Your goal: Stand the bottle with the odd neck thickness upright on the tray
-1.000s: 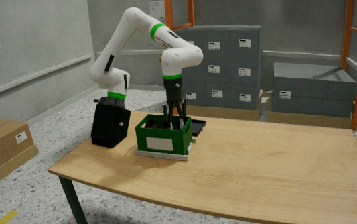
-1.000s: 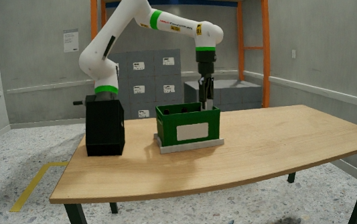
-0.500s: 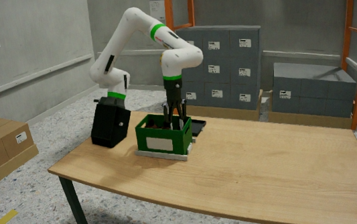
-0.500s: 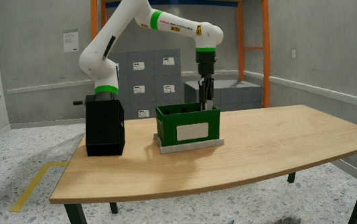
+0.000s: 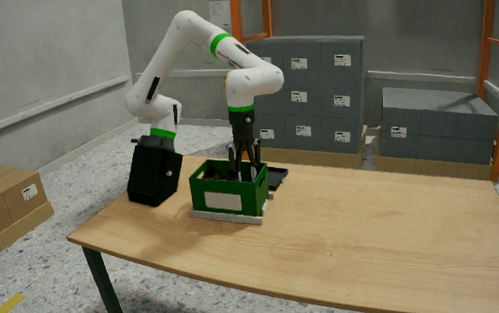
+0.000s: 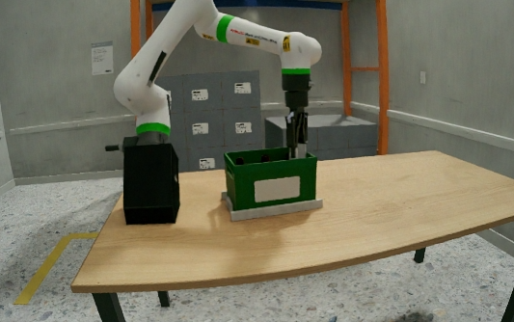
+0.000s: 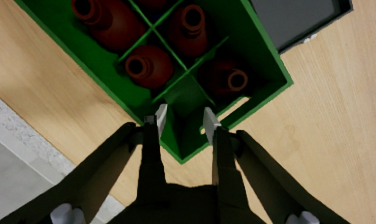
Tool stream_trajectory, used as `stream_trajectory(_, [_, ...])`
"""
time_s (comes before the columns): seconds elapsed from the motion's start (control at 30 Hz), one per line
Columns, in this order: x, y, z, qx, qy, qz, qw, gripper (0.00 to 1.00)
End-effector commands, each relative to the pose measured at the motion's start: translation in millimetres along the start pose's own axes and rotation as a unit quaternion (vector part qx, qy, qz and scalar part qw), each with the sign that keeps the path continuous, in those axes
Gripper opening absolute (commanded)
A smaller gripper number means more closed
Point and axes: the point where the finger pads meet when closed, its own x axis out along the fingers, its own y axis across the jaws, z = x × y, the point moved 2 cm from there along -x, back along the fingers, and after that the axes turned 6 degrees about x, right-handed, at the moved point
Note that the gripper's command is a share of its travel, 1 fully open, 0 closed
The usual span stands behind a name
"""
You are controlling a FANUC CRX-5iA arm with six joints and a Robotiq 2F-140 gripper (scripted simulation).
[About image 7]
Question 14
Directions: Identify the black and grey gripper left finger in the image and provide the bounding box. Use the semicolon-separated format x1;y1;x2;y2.
0;104;173;224

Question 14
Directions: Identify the dark grey tray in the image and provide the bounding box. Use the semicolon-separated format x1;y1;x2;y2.
248;0;353;56

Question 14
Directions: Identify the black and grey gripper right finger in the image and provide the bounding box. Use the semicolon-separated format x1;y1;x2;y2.
203;107;351;224

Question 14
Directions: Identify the green bottle crate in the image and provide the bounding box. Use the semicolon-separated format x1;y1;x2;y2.
43;0;294;165

